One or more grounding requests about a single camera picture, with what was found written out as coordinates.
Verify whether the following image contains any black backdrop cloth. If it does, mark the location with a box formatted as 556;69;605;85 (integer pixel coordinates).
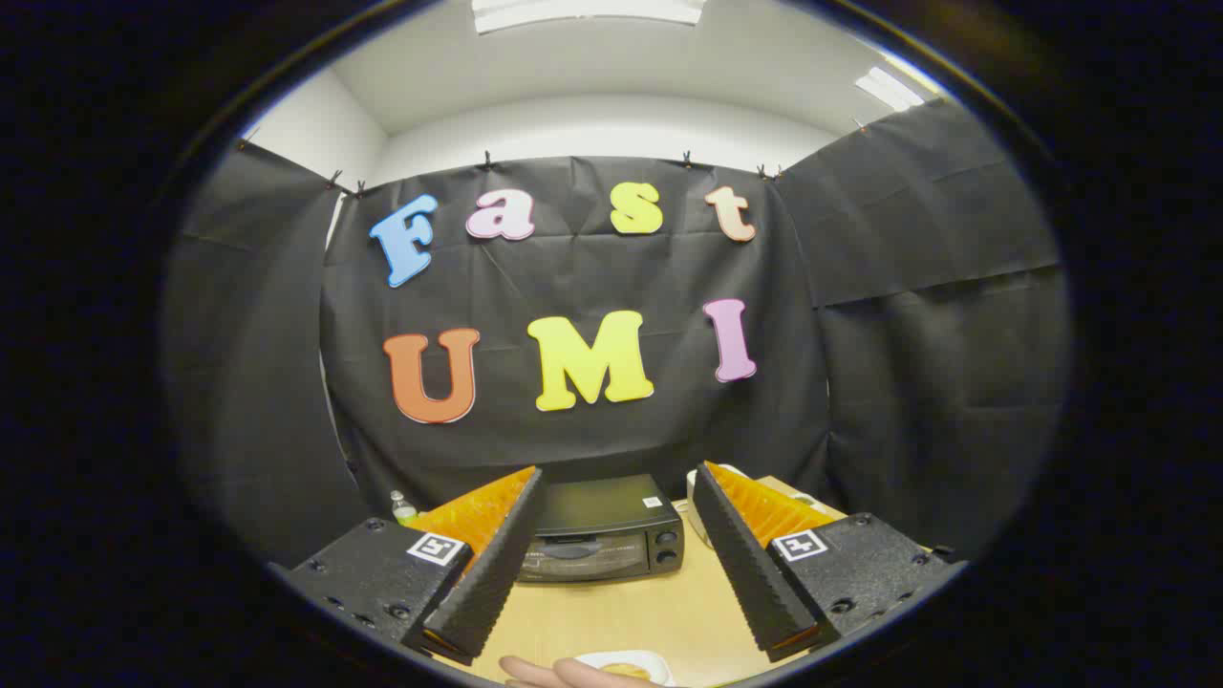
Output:
162;96;1071;574

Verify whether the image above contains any black toaster oven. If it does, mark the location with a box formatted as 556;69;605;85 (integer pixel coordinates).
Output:
516;475;686;586

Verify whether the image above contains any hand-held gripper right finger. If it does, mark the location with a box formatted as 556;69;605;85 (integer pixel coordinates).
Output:
690;462;968;663

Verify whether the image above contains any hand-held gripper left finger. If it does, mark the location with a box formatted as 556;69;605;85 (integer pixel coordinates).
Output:
272;465;547;667

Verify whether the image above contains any white plate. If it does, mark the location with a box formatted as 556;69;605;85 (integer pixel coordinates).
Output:
573;650;676;688

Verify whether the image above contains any small ceiling light panel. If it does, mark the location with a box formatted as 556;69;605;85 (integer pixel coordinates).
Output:
855;65;926;113

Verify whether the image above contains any white pop-up toaster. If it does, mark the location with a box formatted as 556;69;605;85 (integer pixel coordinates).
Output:
686;464;748;548

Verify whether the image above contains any large ceiling light panel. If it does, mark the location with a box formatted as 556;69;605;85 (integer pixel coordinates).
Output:
472;0;708;35

